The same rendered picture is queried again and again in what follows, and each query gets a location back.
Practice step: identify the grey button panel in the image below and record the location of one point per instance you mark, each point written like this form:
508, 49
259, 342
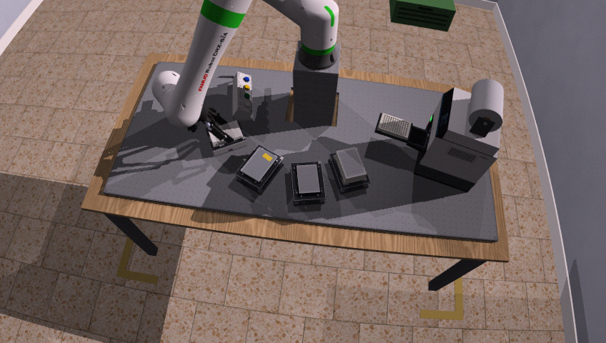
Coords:
242, 103

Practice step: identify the grey cylinder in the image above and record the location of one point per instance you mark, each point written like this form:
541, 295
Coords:
487, 101

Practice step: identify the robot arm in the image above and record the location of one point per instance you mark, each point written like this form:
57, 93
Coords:
182, 96

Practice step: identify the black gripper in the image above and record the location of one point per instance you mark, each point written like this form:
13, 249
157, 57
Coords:
208, 116

